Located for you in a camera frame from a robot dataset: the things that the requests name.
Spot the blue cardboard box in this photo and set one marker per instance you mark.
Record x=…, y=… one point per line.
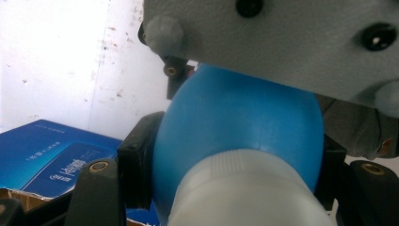
x=47, y=150

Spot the blue bottle with white cap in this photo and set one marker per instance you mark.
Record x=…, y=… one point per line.
x=235, y=125

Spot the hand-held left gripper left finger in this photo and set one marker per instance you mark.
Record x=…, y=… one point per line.
x=138, y=157

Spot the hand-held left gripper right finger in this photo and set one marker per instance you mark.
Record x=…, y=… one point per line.
x=332, y=166

